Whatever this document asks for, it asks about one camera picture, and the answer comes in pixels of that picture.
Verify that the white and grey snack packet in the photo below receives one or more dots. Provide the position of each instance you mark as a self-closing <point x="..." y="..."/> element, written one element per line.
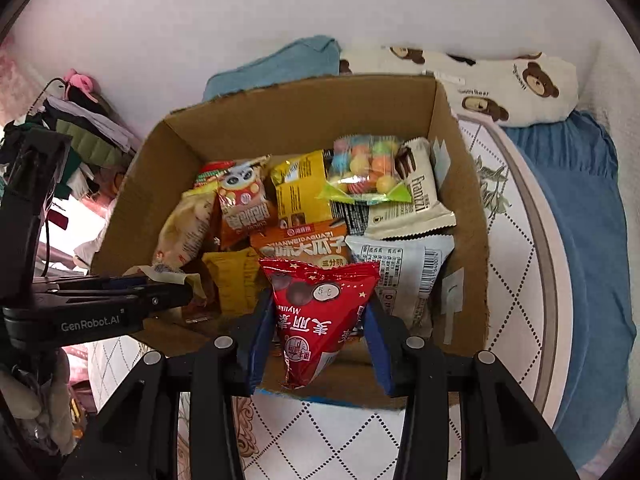
<point x="400" y="270"/>

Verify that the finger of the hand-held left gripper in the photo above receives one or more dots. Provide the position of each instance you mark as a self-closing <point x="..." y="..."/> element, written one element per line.
<point x="100" y="281"/>
<point x="160" y="300"/>

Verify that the panda print snack packet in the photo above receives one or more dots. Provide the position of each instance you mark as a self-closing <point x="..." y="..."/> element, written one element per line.
<point x="242" y="200"/>

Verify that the cream and brown snack packet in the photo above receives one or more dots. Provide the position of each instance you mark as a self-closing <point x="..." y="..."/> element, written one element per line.
<point x="185" y="230"/>

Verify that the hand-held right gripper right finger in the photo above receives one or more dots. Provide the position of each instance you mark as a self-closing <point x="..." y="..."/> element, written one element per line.
<point x="379" y="360"/>

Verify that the yellow snack packet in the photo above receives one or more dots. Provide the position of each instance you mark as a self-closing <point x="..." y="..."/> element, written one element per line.
<point x="232" y="280"/>
<point x="300" y="195"/>

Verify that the pile of clothes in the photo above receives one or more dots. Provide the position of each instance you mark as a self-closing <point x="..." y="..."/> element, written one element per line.
<point x="90" y="130"/>

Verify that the blue towel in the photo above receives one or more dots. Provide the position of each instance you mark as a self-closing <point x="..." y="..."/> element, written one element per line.
<point x="280" y="67"/>

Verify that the black and white snack packet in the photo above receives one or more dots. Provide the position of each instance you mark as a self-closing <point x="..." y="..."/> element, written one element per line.
<point x="352" y="217"/>

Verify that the red chocolate packet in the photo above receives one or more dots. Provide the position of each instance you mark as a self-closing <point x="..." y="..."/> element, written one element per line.
<point x="315" y="330"/>

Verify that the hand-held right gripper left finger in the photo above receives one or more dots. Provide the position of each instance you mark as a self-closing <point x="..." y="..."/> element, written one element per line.
<point x="260" y="345"/>

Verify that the bear print pillow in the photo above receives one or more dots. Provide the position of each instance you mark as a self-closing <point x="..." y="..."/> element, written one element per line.
<point x="500" y="85"/>

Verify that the cardboard box with blue print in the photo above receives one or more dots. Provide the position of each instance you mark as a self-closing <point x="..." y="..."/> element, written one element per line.
<point x="300" y="120"/>

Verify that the beige chocolate cookie packet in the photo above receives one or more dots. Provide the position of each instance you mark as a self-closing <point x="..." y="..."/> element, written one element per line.
<point x="415" y="200"/>

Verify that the orange seed packet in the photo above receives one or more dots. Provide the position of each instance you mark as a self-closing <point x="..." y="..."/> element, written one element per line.
<point x="300" y="245"/>

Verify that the clear packet of colourful candy balls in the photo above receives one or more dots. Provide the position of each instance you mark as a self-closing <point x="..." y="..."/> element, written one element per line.
<point x="362" y="167"/>

